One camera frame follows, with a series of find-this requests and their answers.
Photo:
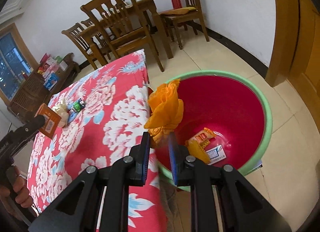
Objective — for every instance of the left wooden dining chair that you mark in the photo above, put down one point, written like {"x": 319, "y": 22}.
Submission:
{"x": 73, "y": 33}

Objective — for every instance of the small green toy car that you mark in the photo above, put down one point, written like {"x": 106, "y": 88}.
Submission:
{"x": 77, "y": 105}

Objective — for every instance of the far wooden dining chair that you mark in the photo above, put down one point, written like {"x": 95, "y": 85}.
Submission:
{"x": 93, "y": 35}

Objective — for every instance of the white green carton box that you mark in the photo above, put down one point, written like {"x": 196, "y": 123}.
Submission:
{"x": 216, "y": 154}

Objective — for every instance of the pile of gift boxes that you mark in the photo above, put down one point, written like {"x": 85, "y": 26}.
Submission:
{"x": 49, "y": 64}

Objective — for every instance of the wooden door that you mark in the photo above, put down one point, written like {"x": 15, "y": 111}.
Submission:
{"x": 304, "y": 73}

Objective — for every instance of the cream paper wad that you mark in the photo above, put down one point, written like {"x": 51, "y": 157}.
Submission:
{"x": 62, "y": 111}

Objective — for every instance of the orange small carton box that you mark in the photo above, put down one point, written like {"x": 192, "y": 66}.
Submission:
{"x": 51, "y": 120}

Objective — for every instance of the wooden dining chair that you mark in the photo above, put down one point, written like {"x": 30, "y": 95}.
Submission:
{"x": 73, "y": 33}
{"x": 93, "y": 35}
{"x": 133, "y": 29}

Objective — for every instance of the orange thread spool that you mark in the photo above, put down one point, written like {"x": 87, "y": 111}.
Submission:
{"x": 202, "y": 136}

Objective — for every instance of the blue curved plastic pipe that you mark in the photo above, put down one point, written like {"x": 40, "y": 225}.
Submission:
{"x": 71, "y": 117}

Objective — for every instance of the orange mesh bag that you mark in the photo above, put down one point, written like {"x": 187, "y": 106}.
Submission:
{"x": 166, "y": 113}

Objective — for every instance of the wooden dining table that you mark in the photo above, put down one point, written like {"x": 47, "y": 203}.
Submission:
{"x": 150, "y": 5}

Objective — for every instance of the near wooden dining chair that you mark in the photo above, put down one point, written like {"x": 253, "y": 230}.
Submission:
{"x": 133, "y": 29}

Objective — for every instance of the person's left hand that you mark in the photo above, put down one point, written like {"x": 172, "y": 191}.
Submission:
{"x": 23, "y": 198}

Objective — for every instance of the red bucket green rim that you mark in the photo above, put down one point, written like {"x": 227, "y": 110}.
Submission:
{"x": 231, "y": 106}

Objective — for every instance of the window with wooden frame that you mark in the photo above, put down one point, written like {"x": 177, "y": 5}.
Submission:
{"x": 17, "y": 62}

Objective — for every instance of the blue white box on bench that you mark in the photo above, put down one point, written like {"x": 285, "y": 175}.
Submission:
{"x": 50, "y": 81}

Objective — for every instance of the red floral tablecloth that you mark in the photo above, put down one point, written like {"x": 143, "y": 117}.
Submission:
{"x": 80, "y": 179}

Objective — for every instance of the yellow seat cushion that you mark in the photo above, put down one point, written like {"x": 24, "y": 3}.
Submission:
{"x": 180, "y": 11}

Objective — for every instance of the wooden bench sofa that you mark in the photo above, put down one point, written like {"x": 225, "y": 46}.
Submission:
{"x": 32, "y": 92}

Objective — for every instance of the wooden door frame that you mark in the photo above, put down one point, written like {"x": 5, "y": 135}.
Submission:
{"x": 285, "y": 41}

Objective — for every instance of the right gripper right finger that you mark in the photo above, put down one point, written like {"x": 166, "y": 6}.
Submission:
{"x": 181, "y": 175}

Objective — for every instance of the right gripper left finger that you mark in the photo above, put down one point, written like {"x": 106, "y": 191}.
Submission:
{"x": 139, "y": 168}

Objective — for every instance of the right wooden chair by wall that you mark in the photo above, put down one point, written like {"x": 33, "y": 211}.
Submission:
{"x": 172, "y": 19}

